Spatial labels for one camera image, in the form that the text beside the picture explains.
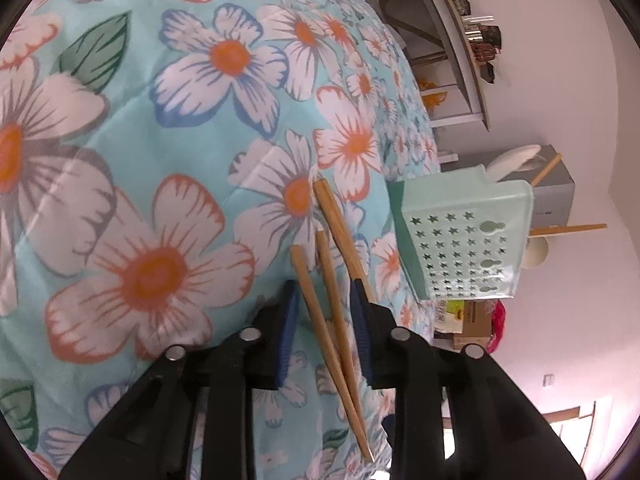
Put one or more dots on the wooden chopstick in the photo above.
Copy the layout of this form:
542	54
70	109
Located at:
570	229
547	167
335	220
320	330
332	300

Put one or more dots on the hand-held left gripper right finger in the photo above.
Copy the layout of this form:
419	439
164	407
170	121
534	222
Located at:
361	330

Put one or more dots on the yellow plastic bag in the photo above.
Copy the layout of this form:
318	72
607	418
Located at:
435	96

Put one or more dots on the white-legged wooden table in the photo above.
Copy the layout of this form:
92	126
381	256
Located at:
450	20

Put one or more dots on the white plastic spoon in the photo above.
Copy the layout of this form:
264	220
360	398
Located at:
536	255
510	160

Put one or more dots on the silver refrigerator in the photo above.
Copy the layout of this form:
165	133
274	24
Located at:
555	200

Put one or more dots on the metal canister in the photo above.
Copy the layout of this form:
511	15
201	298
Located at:
477	36

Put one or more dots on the floral blue tablecloth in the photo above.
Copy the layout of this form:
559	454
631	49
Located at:
150	160

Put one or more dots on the green plastic utensil holder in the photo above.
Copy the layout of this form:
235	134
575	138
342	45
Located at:
460	240

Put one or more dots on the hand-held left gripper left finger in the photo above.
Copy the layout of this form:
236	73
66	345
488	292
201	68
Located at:
287	330

